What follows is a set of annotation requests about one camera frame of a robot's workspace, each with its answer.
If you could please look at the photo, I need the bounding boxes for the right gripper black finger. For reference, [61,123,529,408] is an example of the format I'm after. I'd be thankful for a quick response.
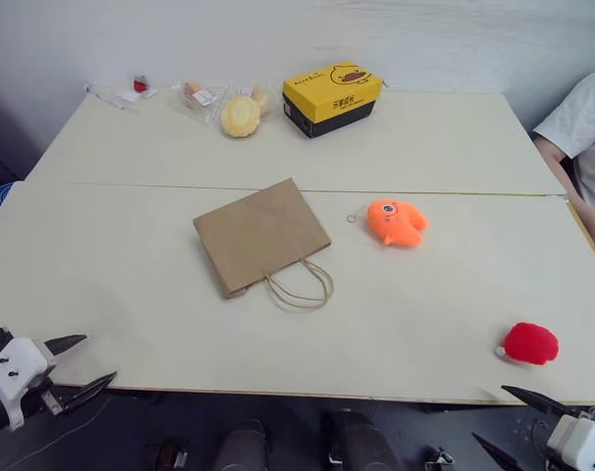
[471,432,524,471]
[501,385,572,418]

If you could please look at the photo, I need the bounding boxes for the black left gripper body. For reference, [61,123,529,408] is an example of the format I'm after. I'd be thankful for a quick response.
[20,360,67,419]

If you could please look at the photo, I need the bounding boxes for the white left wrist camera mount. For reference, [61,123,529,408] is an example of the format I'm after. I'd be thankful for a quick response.
[0,337,59,432]

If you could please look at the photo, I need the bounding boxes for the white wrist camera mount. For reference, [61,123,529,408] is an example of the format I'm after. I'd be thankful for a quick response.
[546,413,595,471]
[0,337,59,432]

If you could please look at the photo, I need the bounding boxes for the yellow black duck print box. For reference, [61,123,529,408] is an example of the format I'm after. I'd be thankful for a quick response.
[282,60,388,140]

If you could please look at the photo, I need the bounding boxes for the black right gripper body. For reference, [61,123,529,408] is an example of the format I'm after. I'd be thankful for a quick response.
[522,416,565,471]

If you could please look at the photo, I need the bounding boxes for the red plush toy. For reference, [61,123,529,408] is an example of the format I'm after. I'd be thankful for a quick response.
[493,322,561,367]

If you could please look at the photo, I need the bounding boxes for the clear packet with bun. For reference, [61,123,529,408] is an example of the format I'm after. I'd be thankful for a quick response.
[235,84,275,122]

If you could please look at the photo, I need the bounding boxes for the dark metal bracket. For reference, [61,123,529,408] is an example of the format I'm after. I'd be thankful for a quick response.
[422,445,456,471]

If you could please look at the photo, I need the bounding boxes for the clear bag with bread pieces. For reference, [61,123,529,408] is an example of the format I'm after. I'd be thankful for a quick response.
[172,80,230,128]

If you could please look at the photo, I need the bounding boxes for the small white packet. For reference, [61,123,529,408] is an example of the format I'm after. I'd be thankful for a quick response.
[113,86,157,103]

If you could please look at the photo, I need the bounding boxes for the orange plush toy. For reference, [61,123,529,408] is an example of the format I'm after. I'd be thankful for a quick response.
[345,199,430,248]

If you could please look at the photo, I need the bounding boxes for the brown paper bag with handles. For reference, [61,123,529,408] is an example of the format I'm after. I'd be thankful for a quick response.
[191,177,336,311]

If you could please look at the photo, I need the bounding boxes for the clear wrapped thin stick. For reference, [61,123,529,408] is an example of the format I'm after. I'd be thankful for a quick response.
[84,83,141,117]

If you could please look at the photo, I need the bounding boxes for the person's white t-shirt torso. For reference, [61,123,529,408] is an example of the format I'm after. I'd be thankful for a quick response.
[531,63,595,225]

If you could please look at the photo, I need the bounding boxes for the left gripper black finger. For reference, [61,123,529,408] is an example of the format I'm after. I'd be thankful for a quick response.
[59,370,119,413]
[44,334,88,359]

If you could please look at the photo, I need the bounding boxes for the dark rounded shape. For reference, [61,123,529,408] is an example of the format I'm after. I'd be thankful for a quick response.
[213,419,269,471]
[321,408,402,471]

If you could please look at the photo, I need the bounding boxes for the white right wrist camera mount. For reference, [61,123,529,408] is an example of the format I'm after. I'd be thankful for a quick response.
[546,413,595,471]

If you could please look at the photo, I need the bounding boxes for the round yellow bread toy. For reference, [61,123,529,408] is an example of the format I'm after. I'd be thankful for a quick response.
[220,94,263,139]

